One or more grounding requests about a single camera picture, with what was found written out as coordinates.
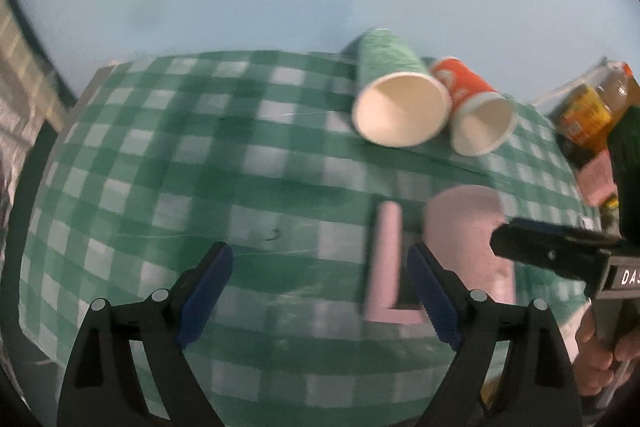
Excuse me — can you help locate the pink speckled mug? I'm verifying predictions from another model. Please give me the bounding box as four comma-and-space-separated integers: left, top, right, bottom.
362, 185, 516, 325

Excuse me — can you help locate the orange paper cup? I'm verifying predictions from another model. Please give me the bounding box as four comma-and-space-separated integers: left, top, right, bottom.
430, 56, 518, 157

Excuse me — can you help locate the green paper cup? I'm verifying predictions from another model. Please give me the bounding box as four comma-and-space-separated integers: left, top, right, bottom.
352, 28, 452, 147

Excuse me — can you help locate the person's right hand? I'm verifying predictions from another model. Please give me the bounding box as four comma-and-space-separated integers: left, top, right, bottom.
573, 308, 639, 397

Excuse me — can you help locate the pink drink carton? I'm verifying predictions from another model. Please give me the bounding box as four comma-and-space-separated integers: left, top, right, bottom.
576, 150, 617, 207

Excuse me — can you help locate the amber drink bottle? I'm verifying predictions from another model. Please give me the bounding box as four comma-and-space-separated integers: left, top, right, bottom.
553, 61, 634, 147

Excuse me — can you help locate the green checkered tablecloth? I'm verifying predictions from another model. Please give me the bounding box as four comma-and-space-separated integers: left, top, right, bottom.
17, 51, 599, 426

